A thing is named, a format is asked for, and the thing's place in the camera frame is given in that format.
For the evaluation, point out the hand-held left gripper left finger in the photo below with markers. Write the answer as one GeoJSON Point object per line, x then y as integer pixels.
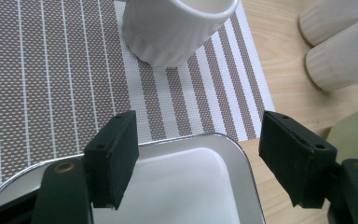
{"type": "Point", "coordinates": [115, 161]}

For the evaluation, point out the grey striped placemat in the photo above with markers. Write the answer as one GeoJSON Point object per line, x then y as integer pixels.
{"type": "Point", "coordinates": [59, 77]}

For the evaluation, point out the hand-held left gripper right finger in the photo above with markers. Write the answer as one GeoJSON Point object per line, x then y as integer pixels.
{"type": "Point", "coordinates": [298, 161]}

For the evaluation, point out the green bowl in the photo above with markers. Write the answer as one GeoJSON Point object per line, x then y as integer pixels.
{"type": "Point", "coordinates": [357, 133]}

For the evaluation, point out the white rectangular tray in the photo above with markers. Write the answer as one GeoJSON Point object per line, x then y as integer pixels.
{"type": "Point", "coordinates": [183, 186]}

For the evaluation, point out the white ribbed cup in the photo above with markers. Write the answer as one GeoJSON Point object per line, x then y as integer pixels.
{"type": "Point", "coordinates": [332, 18]}
{"type": "Point", "coordinates": [174, 31]}
{"type": "Point", "coordinates": [345, 59]}

